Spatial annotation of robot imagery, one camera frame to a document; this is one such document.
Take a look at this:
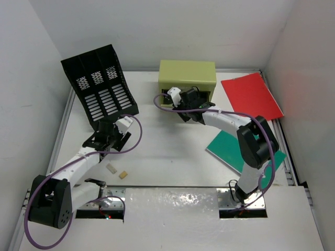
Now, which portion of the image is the green metal drawer toolbox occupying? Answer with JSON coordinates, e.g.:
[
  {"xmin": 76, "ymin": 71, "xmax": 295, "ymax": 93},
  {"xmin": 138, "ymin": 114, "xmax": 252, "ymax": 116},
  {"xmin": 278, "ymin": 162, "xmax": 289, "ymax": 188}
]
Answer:
[{"xmin": 158, "ymin": 60, "xmax": 217, "ymax": 101}]

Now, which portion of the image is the white eraser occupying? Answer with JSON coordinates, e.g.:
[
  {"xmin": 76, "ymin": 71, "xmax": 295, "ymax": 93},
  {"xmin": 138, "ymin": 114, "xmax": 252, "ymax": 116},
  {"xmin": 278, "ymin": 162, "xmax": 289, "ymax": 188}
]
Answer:
[{"xmin": 106, "ymin": 164, "xmax": 117, "ymax": 174}]

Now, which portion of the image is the tan eraser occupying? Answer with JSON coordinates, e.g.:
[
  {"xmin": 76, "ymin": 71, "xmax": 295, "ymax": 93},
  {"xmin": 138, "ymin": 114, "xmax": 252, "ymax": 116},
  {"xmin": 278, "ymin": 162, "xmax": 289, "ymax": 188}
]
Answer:
[{"xmin": 119, "ymin": 171, "xmax": 128, "ymax": 179}]

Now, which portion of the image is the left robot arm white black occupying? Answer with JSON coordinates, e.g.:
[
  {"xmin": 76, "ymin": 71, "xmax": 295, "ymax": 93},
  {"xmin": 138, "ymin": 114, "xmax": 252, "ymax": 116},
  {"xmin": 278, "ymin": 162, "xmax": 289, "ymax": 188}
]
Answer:
[{"xmin": 28, "ymin": 116, "xmax": 133, "ymax": 229}]

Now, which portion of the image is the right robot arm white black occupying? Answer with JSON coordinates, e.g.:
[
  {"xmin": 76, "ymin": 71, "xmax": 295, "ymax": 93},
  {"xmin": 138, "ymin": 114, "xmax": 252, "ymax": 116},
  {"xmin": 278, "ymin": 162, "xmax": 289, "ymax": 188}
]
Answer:
[{"xmin": 167, "ymin": 87, "xmax": 279, "ymax": 203}]

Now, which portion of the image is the red folder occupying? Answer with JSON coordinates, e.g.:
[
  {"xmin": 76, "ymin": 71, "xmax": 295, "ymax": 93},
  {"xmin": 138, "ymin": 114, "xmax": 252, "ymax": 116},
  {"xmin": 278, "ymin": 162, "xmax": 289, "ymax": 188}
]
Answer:
[{"xmin": 221, "ymin": 73, "xmax": 284, "ymax": 121}]

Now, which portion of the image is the green notebook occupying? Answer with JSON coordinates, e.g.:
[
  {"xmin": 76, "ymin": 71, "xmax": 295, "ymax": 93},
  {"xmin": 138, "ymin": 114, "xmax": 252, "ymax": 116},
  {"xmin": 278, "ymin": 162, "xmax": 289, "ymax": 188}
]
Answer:
[{"xmin": 206, "ymin": 131, "xmax": 286, "ymax": 189}]

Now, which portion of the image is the black three-slot file organizer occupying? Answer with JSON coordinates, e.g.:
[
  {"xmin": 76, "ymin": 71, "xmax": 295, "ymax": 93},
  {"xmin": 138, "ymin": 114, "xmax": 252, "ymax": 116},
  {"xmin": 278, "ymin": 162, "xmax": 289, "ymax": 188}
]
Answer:
[{"xmin": 61, "ymin": 44, "xmax": 139, "ymax": 131}]

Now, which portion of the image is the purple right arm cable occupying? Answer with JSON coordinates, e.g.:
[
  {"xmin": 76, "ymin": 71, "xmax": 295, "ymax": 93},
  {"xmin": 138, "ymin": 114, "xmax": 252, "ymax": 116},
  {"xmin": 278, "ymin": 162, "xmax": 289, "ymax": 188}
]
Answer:
[{"xmin": 153, "ymin": 93, "xmax": 276, "ymax": 210}]

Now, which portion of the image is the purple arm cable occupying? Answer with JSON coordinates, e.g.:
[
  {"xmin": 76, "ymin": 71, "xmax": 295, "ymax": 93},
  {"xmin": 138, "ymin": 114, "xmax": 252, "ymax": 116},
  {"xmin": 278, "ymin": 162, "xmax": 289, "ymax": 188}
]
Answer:
[
  {"xmin": 153, "ymin": 93, "xmax": 276, "ymax": 210},
  {"xmin": 24, "ymin": 114, "xmax": 143, "ymax": 248}
]

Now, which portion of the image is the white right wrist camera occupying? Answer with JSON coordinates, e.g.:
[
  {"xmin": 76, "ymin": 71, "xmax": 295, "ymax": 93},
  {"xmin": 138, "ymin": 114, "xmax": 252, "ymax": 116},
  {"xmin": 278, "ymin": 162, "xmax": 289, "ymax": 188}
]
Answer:
[{"xmin": 167, "ymin": 87, "xmax": 181, "ymax": 107}]

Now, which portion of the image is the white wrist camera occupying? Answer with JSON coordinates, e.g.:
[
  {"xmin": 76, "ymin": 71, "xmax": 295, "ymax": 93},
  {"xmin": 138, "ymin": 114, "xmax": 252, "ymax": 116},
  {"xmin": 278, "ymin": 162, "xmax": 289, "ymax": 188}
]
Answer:
[
  {"xmin": 167, "ymin": 87, "xmax": 181, "ymax": 107},
  {"xmin": 115, "ymin": 116, "xmax": 133, "ymax": 135}
]

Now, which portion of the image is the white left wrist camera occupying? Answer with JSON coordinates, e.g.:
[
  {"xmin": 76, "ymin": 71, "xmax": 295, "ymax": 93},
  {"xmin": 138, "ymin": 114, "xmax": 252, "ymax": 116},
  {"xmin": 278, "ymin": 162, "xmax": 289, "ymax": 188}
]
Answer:
[{"xmin": 115, "ymin": 116, "xmax": 133, "ymax": 135}]

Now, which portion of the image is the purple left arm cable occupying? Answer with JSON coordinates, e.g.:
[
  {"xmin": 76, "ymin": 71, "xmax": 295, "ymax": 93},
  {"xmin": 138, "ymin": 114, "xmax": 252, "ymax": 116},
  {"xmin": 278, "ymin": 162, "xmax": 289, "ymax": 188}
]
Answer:
[{"xmin": 24, "ymin": 114, "xmax": 143, "ymax": 248}]

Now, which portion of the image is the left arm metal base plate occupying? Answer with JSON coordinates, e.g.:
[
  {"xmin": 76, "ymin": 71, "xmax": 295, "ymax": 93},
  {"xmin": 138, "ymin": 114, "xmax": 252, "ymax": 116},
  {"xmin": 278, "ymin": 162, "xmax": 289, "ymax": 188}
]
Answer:
[{"xmin": 79, "ymin": 187, "xmax": 126, "ymax": 210}]

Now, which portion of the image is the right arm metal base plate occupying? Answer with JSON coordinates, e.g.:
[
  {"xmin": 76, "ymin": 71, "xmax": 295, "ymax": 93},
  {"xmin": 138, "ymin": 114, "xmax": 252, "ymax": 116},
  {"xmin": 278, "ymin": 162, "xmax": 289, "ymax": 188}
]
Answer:
[{"xmin": 216, "ymin": 187, "xmax": 266, "ymax": 210}]

